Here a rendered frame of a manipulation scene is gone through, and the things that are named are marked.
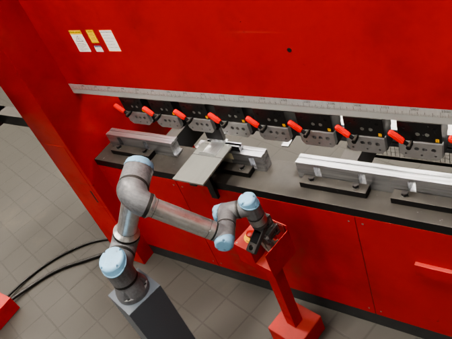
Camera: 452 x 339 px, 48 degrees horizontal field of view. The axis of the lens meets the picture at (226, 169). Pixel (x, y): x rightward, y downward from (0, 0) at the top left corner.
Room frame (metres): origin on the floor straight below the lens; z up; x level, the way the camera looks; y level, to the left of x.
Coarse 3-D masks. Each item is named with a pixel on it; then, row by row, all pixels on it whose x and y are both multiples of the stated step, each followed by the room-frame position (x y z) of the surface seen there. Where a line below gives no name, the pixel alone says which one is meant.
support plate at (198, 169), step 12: (204, 144) 2.05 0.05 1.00; (192, 156) 2.00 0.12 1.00; (204, 156) 1.96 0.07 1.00; (216, 156) 1.93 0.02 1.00; (192, 168) 1.91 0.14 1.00; (204, 168) 1.87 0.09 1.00; (216, 168) 1.85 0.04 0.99; (180, 180) 1.86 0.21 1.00; (192, 180) 1.82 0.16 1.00; (204, 180) 1.79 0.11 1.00
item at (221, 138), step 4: (220, 128) 1.99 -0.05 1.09; (204, 132) 2.06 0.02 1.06; (216, 132) 2.00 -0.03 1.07; (220, 132) 1.99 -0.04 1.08; (208, 136) 2.05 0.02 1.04; (212, 136) 2.03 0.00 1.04; (216, 136) 2.01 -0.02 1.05; (220, 136) 1.99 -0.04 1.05; (224, 136) 1.99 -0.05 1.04; (212, 140) 2.05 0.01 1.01; (216, 140) 2.03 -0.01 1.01; (220, 140) 2.01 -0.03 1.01; (224, 140) 1.99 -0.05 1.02
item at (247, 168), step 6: (222, 162) 1.99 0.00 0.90; (228, 162) 1.97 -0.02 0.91; (222, 168) 1.95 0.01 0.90; (228, 168) 1.93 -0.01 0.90; (234, 168) 1.91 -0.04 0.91; (246, 168) 1.87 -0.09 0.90; (252, 168) 1.86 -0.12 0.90; (234, 174) 1.90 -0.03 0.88; (240, 174) 1.87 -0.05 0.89; (246, 174) 1.84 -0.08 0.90
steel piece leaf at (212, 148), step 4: (212, 144) 2.03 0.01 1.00; (216, 144) 2.01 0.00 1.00; (220, 144) 2.00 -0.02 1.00; (224, 144) 1.99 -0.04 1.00; (208, 148) 2.01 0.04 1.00; (212, 148) 2.00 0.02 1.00; (216, 148) 1.98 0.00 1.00; (220, 148) 1.97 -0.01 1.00; (200, 152) 1.98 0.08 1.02; (204, 152) 1.96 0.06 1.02; (208, 152) 1.98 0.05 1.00; (212, 152) 1.97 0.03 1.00; (216, 152) 1.95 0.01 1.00; (212, 156) 1.93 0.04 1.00
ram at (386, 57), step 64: (64, 0) 2.37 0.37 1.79; (128, 0) 2.09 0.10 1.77; (192, 0) 1.86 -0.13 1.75; (256, 0) 1.66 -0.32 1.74; (320, 0) 1.49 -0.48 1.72; (384, 0) 1.35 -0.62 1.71; (448, 0) 1.22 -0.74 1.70; (64, 64) 2.56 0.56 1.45; (128, 64) 2.22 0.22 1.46; (192, 64) 1.94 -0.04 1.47; (256, 64) 1.72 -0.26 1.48; (320, 64) 1.53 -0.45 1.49; (384, 64) 1.36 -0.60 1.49; (448, 64) 1.22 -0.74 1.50
